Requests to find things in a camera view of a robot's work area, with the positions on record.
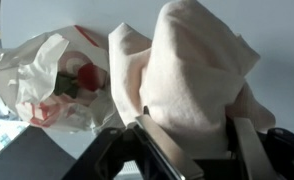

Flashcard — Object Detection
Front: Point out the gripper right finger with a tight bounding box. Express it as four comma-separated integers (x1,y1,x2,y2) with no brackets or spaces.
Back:
231,116,280,180

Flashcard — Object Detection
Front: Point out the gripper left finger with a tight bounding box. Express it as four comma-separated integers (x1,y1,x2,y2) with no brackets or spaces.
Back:
134,105,205,180

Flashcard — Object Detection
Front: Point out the pink cloth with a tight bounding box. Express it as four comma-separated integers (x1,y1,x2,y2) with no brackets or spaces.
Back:
107,0,277,160

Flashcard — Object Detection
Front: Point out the white plastic bag red print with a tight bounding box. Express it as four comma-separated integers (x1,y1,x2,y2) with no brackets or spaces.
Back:
0,24,127,135

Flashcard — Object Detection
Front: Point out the dark green object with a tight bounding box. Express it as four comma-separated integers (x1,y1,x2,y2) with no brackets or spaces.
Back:
52,71,80,100

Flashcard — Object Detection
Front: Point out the small red round object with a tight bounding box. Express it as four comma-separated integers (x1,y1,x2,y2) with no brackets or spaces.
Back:
77,62,104,93

